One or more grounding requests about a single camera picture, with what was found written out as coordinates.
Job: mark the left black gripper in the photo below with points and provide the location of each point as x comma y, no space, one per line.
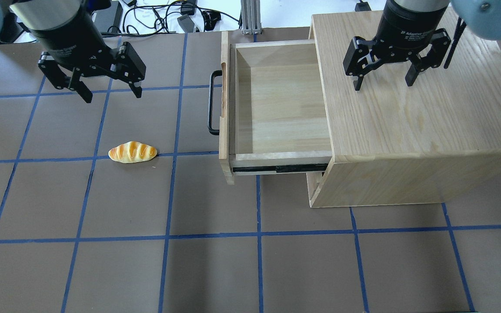
68,41

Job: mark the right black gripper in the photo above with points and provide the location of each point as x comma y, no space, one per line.
408,24

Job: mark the wooden drawer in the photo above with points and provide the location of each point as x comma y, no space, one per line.
272,116

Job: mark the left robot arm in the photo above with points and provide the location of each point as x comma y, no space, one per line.
19,7

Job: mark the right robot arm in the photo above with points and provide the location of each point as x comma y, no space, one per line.
483,17

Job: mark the wooden drawer cabinet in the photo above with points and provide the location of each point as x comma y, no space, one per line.
394,144

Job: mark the toy bread loaf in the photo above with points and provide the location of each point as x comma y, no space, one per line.
132,152

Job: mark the black power brick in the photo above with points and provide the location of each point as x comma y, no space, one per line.
186,24

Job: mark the aluminium frame post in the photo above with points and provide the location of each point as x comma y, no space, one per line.
250,17

